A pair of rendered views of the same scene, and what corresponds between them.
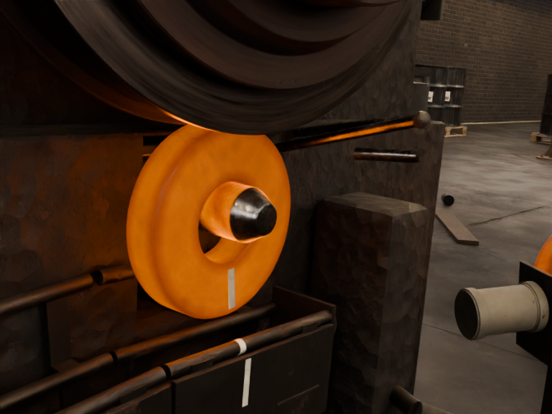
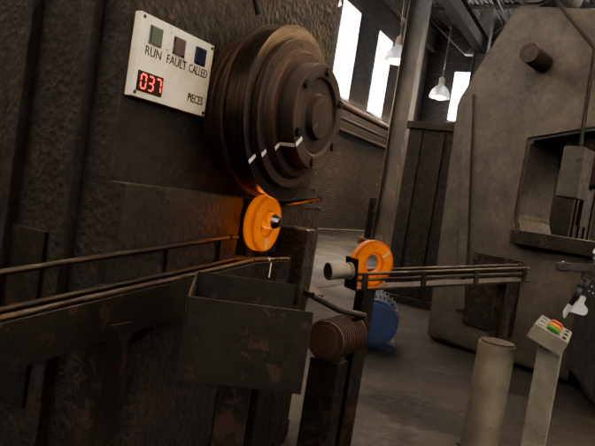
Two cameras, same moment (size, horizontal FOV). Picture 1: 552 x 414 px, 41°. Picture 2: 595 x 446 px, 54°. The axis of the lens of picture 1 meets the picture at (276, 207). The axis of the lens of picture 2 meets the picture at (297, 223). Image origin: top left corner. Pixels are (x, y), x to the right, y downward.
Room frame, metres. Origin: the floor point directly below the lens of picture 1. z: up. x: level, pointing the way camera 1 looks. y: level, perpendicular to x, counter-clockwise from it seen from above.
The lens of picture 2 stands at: (-1.05, 0.31, 0.91)
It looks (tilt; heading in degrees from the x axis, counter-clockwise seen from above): 3 degrees down; 348
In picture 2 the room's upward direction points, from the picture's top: 9 degrees clockwise
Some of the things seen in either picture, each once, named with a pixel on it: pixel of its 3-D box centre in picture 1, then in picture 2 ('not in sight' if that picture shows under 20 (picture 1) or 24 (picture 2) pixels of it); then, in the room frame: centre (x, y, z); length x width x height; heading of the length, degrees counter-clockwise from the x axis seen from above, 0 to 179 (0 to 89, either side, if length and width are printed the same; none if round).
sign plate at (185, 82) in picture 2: not in sight; (173, 68); (0.38, 0.34, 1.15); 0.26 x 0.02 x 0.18; 140
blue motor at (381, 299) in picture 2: not in sight; (374, 317); (2.56, -1.10, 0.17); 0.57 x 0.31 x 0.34; 160
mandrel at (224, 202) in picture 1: (189, 199); (254, 218); (0.60, 0.07, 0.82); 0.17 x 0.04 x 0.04; 50
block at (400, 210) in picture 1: (361, 308); (293, 264); (0.76, -0.10, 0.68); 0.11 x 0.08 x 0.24; 50
